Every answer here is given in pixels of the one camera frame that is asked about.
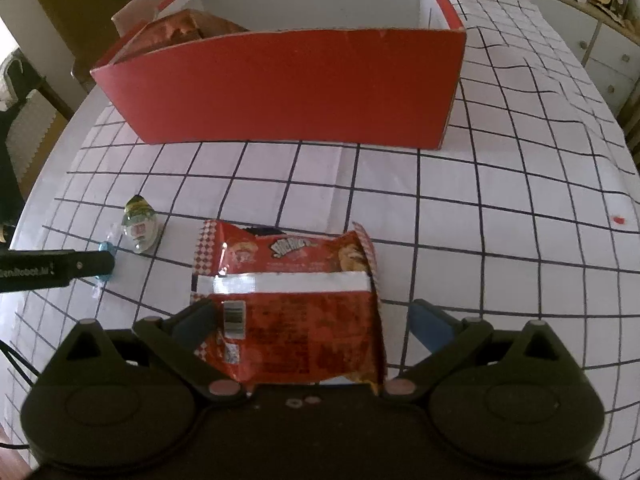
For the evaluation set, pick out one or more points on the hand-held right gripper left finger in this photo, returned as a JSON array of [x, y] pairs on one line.
[[195, 326]]

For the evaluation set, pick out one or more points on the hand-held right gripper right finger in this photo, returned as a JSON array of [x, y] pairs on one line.
[[431, 327]]

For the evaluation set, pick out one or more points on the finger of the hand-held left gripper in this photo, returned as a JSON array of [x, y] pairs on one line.
[[92, 264]]

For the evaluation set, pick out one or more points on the blue candy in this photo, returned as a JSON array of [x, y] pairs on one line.
[[107, 246]]

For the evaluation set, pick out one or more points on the red snack packet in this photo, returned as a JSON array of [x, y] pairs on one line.
[[300, 330]]

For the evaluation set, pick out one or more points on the brown snack packet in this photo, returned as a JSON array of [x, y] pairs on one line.
[[175, 27]]

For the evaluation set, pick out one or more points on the red cardboard box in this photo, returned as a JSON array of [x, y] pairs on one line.
[[300, 90]]

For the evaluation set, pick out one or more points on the yellow wooden bench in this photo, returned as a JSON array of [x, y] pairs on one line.
[[30, 125]]

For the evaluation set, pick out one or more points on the white drawer cabinet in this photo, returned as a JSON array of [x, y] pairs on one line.
[[610, 60]]

